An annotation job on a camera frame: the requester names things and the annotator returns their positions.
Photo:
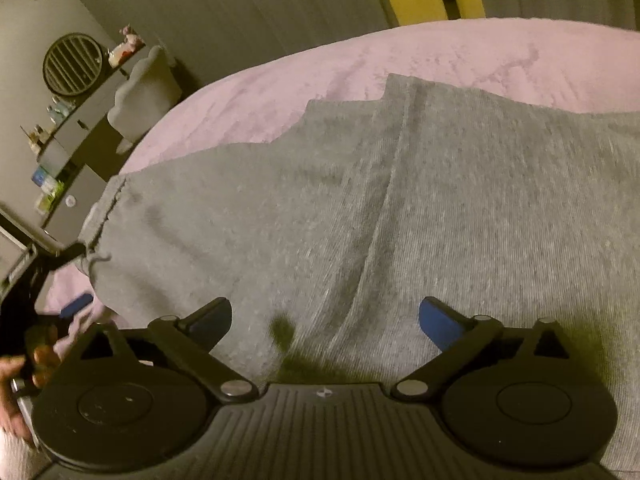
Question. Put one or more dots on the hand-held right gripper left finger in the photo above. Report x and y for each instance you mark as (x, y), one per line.
(212, 317)

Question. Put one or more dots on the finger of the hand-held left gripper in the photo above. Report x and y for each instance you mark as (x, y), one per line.
(57, 259)
(76, 305)

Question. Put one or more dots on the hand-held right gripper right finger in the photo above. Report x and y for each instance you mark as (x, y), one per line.
(442, 324)

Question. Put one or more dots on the grey sweat pants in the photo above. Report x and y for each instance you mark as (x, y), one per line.
(400, 210)

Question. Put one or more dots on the person's left hand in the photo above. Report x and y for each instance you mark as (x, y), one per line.
(12, 410)

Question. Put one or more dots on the blue box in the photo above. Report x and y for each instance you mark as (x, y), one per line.
(42, 179)

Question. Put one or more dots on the grey desk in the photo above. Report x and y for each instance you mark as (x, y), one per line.
(85, 160)

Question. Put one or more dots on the small bottles on desk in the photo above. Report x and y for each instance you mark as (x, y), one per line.
(61, 109)

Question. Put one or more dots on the small pink figurine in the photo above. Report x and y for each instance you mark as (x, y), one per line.
(125, 46)

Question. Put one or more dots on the pink fuzzy blanket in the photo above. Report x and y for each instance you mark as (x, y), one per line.
(300, 75)

